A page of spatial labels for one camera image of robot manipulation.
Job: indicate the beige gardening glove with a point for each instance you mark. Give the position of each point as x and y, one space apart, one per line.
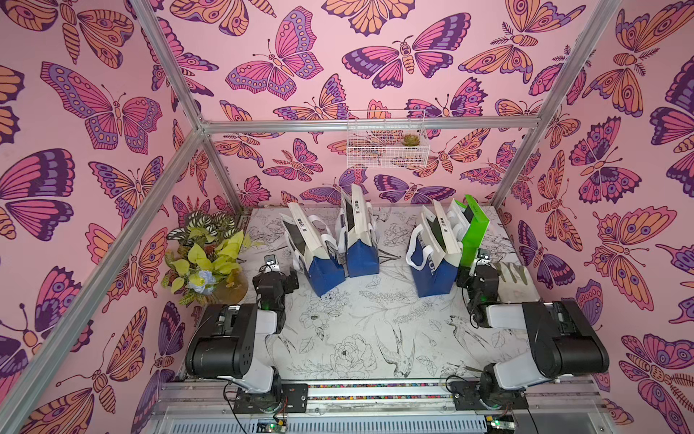
515 283

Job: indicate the blue white takeout bag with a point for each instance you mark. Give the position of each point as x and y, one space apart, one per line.
433 254

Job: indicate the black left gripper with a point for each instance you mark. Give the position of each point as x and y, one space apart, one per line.
290 282

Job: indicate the small succulent in basket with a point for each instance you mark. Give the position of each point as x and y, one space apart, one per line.
410 140

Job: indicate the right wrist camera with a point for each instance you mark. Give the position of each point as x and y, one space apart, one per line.
482 258

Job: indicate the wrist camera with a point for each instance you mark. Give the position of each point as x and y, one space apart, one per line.
270 264
482 258

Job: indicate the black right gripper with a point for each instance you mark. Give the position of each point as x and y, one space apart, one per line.
482 272

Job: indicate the green white takeout bag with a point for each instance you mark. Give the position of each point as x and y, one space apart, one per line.
469 225

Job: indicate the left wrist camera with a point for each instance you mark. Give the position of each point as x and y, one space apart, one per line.
270 264

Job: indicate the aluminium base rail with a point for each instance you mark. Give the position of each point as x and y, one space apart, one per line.
380 406

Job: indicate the artificial potted plant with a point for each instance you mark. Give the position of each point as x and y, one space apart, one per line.
206 268

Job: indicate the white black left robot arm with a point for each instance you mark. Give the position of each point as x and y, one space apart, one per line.
230 342

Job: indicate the white wire basket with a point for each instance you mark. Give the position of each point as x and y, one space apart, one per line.
375 140

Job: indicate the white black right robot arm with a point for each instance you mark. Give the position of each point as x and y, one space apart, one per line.
561 340

